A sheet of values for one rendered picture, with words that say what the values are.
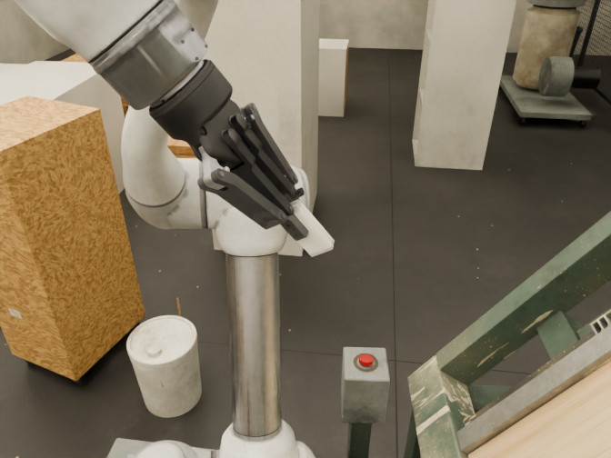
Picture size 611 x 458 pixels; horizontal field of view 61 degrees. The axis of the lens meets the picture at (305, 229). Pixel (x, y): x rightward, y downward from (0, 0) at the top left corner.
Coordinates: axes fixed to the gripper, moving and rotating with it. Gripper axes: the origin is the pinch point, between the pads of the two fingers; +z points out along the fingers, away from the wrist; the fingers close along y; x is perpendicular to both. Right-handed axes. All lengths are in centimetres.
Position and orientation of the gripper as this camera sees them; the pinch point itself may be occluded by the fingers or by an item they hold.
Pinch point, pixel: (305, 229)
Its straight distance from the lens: 56.5
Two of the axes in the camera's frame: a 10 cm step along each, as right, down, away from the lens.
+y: 1.8, -6.9, 7.0
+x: -7.9, 3.2, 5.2
